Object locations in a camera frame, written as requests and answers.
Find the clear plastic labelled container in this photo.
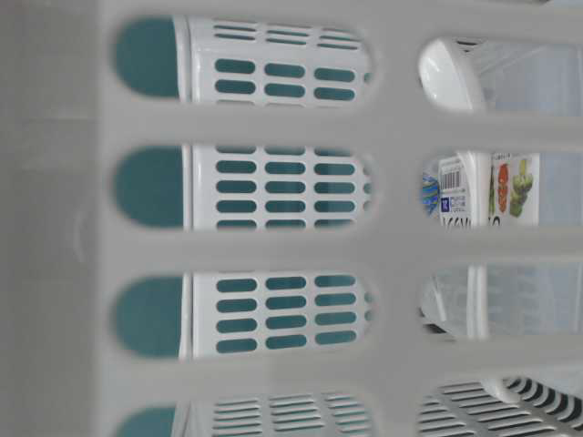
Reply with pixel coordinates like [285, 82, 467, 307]
[421, 41, 582, 339]

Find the grey plastic shopping basket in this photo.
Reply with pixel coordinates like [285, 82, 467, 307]
[1, 1, 582, 436]

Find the white slotted plastic tray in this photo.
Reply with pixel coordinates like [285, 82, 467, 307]
[417, 377, 582, 437]

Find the white perforated plastic container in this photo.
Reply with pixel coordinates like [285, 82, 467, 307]
[171, 15, 375, 436]

